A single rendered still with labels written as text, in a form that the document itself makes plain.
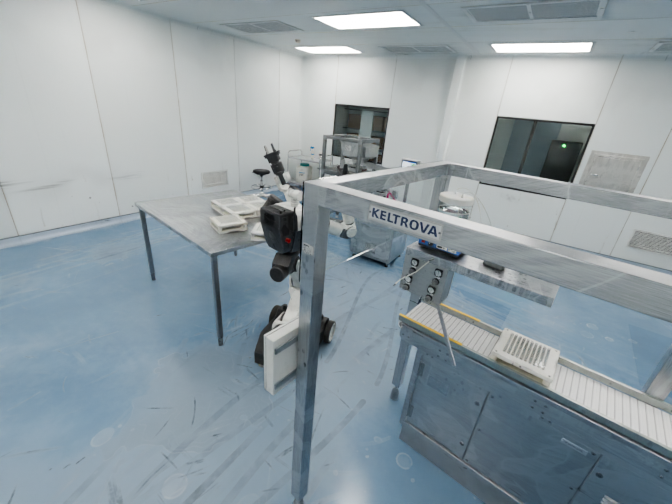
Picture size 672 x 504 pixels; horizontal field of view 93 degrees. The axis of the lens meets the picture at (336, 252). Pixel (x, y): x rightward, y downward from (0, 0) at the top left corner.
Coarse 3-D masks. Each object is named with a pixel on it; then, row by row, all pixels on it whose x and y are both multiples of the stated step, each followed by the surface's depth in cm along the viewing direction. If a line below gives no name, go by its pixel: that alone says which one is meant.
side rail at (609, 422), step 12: (408, 324) 168; (432, 336) 160; (456, 348) 153; (468, 348) 150; (480, 360) 147; (492, 360) 144; (504, 372) 141; (516, 372) 138; (528, 384) 135; (540, 384) 133; (552, 396) 130; (564, 396) 128; (576, 408) 126; (588, 408) 124; (600, 420) 121; (612, 420) 119; (624, 432) 117; (636, 432) 115; (648, 444) 114; (660, 444) 112
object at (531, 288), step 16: (416, 256) 150; (432, 256) 145; (448, 256) 145; (464, 256) 147; (464, 272) 137; (480, 272) 133; (496, 272) 134; (512, 272) 136; (512, 288) 126; (528, 288) 124; (544, 288) 125; (544, 304) 120
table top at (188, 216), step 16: (224, 192) 376; (240, 192) 382; (144, 208) 301; (160, 208) 305; (176, 208) 309; (192, 208) 313; (208, 208) 317; (176, 224) 272; (192, 224) 275; (208, 224) 278; (192, 240) 245; (208, 240) 247; (224, 240) 250; (240, 240) 252
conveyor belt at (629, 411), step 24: (432, 312) 181; (456, 336) 163; (480, 336) 165; (552, 384) 138; (576, 384) 140; (600, 384) 141; (600, 408) 129; (624, 408) 130; (648, 408) 131; (648, 432) 120
